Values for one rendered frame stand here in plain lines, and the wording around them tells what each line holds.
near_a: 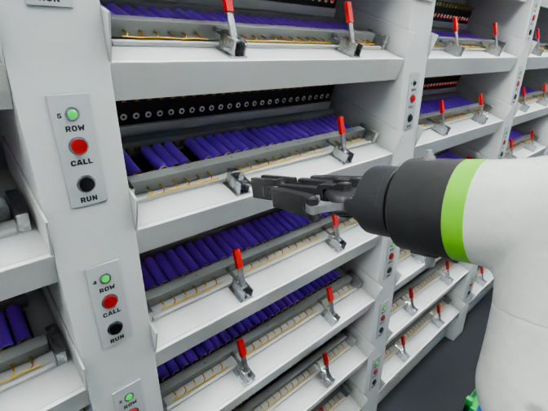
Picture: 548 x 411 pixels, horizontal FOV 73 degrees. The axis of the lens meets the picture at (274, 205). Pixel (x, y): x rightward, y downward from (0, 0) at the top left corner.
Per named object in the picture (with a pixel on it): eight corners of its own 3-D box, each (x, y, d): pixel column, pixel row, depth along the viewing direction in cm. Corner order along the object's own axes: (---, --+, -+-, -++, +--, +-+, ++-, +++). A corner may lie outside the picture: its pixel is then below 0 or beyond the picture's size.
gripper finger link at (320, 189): (356, 215, 42) (350, 218, 42) (285, 205, 50) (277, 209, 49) (354, 181, 41) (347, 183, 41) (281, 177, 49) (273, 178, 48)
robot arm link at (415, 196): (485, 142, 35) (440, 159, 29) (483, 257, 38) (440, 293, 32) (424, 143, 40) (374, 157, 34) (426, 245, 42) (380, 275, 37)
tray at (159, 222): (386, 170, 88) (403, 134, 82) (135, 255, 50) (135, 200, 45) (325, 130, 98) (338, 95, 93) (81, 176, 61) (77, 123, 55)
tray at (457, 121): (496, 131, 131) (520, 94, 123) (406, 162, 93) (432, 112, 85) (446, 106, 142) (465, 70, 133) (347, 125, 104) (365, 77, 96)
